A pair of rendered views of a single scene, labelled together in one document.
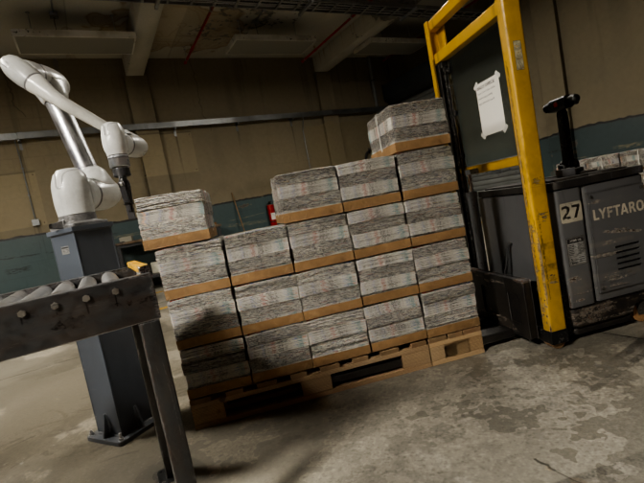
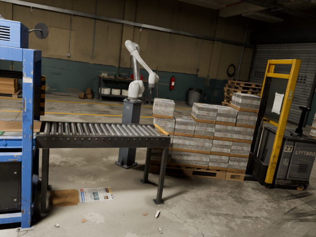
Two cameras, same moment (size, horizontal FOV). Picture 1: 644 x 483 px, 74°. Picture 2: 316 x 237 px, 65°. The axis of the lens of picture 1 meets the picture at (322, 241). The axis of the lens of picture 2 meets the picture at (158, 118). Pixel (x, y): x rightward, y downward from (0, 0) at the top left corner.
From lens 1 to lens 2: 174 cm
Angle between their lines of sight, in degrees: 9
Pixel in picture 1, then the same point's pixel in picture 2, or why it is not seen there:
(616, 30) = not seen: outside the picture
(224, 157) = (159, 48)
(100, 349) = not seen: hidden behind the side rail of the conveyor
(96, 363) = not seen: hidden behind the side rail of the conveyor
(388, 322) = (216, 161)
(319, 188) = (210, 114)
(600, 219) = (297, 154)
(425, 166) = (246, 117)
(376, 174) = (229, 115)
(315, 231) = (204, 127)
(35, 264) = (63, 73)
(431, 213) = (243, 133)
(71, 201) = (134, 93)
